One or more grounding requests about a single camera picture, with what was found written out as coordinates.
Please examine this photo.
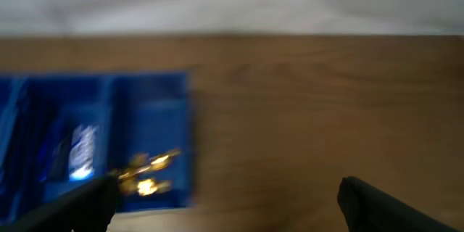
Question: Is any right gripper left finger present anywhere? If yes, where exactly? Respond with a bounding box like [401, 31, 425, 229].
[0, 175, 120, 232]

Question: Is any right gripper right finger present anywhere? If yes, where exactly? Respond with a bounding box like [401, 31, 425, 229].
[336, 175, 464, 232]

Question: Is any blue candy pack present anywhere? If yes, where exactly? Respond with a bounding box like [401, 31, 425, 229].
[67, 125, 98, 182]

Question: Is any gold candy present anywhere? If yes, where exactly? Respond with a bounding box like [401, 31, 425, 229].
[119, 177, 173, 197]
[110, 147, 182, 182]

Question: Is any blue tray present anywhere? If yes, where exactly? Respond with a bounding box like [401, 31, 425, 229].
[0, 71, 195, 225]

